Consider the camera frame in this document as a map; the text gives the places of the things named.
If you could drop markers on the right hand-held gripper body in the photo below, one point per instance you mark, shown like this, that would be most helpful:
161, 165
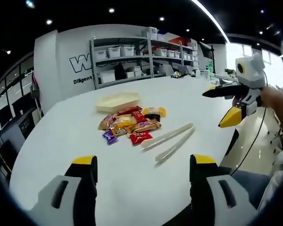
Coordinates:
251, 73

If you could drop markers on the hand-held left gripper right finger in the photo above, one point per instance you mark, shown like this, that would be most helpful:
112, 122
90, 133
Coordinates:
226, 200

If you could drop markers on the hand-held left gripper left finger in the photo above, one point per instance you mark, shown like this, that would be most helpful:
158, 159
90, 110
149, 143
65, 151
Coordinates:
61, 200

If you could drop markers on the translucent white food tongs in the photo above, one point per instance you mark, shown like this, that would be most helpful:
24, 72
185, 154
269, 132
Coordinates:
169, 139

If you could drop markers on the pile of packaged snack food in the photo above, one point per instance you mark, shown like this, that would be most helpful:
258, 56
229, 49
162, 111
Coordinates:
129, 123

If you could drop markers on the beige rectangular container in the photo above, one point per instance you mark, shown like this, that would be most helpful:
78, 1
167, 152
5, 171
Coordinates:
118, 101

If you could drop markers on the person's right hand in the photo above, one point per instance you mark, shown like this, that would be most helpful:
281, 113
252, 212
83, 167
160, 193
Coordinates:
271, 97

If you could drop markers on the person's blue jeans leg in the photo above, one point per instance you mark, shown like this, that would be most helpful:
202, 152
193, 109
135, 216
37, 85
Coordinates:
250, 188

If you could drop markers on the white bottle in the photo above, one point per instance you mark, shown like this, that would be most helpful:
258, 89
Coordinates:
206, 71

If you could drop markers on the black monitor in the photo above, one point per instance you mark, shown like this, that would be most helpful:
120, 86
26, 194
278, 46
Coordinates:
207, 50

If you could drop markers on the small toy car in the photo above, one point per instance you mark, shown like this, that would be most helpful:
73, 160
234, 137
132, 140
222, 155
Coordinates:
176, 75

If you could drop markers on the person's white shirt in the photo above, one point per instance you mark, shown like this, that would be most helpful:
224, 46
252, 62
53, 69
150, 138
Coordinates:
279, 179

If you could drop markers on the grey metal shelf rack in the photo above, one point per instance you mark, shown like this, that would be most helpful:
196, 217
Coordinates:
151, 58

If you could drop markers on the black cabinet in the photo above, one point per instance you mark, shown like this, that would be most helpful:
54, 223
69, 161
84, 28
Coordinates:
26, 122

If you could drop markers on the black bag on shelf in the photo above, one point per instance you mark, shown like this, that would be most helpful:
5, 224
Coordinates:
120, 71

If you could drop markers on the coat rack with clothes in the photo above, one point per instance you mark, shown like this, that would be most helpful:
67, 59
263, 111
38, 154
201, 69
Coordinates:
35, 91

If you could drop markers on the row of white storage bins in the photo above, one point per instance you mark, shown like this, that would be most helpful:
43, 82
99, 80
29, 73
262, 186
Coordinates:
122, 51

